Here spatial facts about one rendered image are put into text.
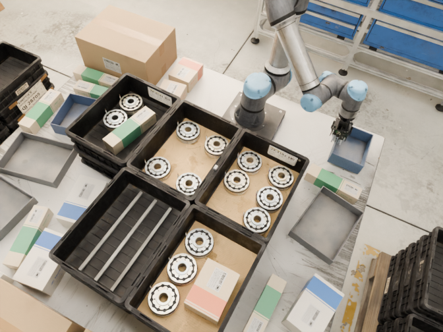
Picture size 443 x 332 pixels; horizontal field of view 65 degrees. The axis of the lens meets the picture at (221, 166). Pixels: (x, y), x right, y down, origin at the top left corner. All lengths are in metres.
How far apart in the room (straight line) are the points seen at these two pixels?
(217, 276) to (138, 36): 1.24
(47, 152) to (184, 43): 1.89
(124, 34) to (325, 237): 1.36
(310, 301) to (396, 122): 2.03
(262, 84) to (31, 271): 1.14
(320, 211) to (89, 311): 0.99
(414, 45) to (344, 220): 1.79
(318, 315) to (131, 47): 1.42
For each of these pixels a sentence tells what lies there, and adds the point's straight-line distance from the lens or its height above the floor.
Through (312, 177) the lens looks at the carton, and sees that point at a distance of 1.58.
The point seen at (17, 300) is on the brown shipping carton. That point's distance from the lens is 1.34.
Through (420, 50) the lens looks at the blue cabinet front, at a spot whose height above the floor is 0.42.
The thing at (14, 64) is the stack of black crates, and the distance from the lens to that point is 2.58.
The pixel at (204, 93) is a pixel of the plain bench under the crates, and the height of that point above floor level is 0.70.
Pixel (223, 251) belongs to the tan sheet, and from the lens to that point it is 1.28.
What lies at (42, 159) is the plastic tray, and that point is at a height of 0.70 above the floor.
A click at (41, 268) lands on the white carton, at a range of 1.42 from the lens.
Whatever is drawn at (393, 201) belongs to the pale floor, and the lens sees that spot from 2.63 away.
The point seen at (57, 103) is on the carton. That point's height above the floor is 0.73.
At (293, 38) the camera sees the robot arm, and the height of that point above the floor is 1.26.
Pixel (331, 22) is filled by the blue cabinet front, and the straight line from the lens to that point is 3.04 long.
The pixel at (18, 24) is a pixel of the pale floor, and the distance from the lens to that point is 3.79.
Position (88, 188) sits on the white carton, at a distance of 1.49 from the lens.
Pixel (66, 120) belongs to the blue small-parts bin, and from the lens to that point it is 1.84.
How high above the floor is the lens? 2.05
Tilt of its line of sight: 58 degrees down
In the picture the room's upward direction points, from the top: 6 degrees clockwise
